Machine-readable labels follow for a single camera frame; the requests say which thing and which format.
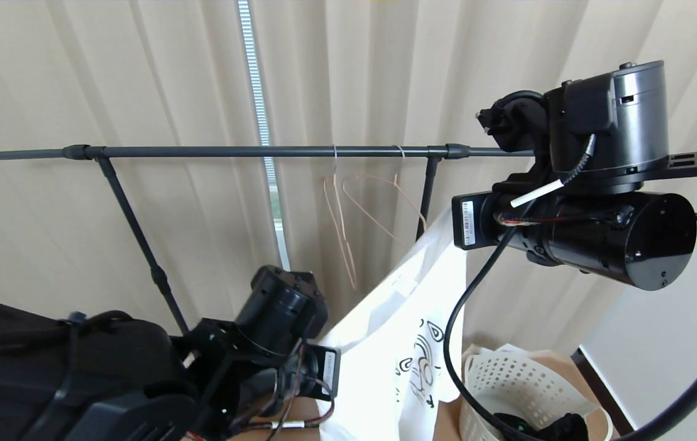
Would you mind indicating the white printed t-shirt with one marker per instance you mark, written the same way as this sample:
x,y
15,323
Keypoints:
x,y
385,343

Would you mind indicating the beige curtain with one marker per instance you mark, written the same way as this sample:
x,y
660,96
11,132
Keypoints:
x,y
109,73

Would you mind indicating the white laundry basket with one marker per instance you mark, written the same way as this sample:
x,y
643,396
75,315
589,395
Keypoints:
x,y
526,380

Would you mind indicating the black clothes rack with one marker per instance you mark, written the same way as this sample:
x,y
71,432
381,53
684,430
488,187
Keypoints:
x,y
201,151

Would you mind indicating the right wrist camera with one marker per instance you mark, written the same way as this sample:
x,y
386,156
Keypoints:
x,y
514,119

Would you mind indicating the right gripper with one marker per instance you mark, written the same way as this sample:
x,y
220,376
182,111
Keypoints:
x,y
599,239

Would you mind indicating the pink clothes hanger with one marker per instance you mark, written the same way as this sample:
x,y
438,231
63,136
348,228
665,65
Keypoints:
x,y
348,263
413,208

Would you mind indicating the black knit garment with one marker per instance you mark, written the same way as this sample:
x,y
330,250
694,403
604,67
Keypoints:
x,y
572,427

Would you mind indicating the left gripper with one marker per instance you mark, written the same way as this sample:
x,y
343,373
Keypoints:
x,y
318,373

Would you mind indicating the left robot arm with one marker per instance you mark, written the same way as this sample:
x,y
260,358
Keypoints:
x,y
79,380

